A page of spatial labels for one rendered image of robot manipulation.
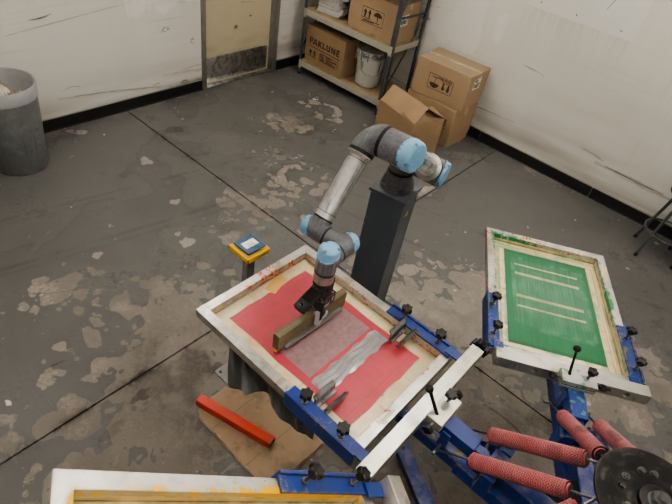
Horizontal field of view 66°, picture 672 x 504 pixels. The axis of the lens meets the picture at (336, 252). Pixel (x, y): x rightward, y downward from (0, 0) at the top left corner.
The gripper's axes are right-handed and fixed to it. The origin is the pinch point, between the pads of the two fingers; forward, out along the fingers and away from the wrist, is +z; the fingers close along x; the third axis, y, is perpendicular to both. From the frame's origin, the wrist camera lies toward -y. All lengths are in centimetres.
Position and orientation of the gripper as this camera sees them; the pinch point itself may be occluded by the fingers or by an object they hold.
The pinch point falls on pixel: (310, 320)
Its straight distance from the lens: 196.6
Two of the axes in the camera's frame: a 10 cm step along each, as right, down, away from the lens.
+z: -1.7, 7.5, 6.4
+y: 6.5, -4.0, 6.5
